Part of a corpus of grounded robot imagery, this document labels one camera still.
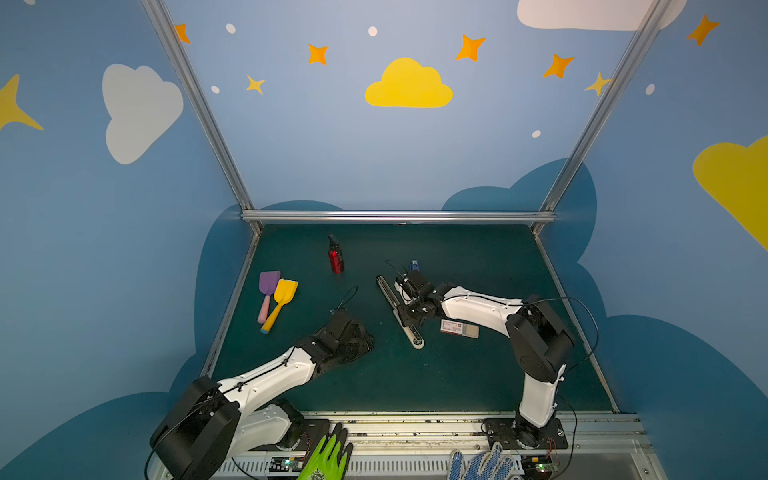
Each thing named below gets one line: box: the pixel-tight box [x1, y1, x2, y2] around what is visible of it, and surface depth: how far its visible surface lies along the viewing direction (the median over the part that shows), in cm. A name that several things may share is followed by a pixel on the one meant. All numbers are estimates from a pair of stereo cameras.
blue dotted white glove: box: [447, 442, 522, 480], surface depth 71 cm
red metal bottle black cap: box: [328, 234, 344, 275], surface depth 104 cm
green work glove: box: [298, 422, 353, 480], surface depth 71 cm
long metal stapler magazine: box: [376, 275, 425, 350], surface depth 93 cm
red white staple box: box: [440, 319, 480, 339], surface depth 95 cm
